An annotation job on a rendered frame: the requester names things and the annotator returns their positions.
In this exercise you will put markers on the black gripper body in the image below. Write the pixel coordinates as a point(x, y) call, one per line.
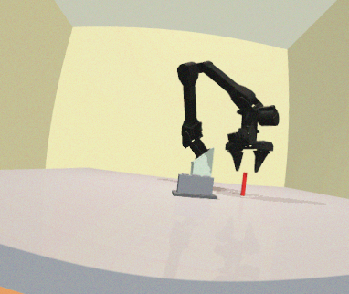
point(261, 145)

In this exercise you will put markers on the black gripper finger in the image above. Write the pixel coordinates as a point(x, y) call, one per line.
point(260, 156)
point(237, 157)

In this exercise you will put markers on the red peg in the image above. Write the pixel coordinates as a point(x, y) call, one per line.
point(243, 188)

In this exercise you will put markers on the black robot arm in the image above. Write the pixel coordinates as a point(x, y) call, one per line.
point(243, 98)

